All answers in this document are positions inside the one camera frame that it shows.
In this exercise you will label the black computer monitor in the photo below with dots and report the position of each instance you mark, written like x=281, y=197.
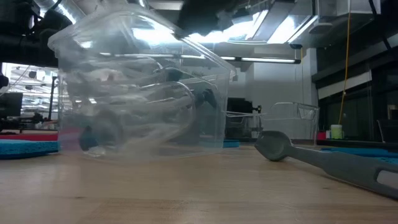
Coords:
x=11, y=104
x=239, y=105

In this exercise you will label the deep clear plastic bin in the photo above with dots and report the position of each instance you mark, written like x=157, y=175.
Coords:
x=211, y=124

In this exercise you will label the long hanging ceiling lamp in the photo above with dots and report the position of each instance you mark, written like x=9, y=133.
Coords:
x=267, y=59

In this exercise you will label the red cup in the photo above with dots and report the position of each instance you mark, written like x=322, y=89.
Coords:
x=321, y=136

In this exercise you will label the red plastic scoop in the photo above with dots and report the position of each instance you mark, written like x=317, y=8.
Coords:
x=28, y=137

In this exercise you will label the silver ventilation duct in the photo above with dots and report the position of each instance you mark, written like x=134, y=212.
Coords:
x=66, y=11

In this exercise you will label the grey plastic scoop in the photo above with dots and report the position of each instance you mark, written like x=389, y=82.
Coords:
x=273, y=146

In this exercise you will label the light green cup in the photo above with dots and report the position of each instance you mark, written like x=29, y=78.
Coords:
x=336, y=132

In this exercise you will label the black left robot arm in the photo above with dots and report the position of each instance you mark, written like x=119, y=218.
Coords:
x=18, y=37

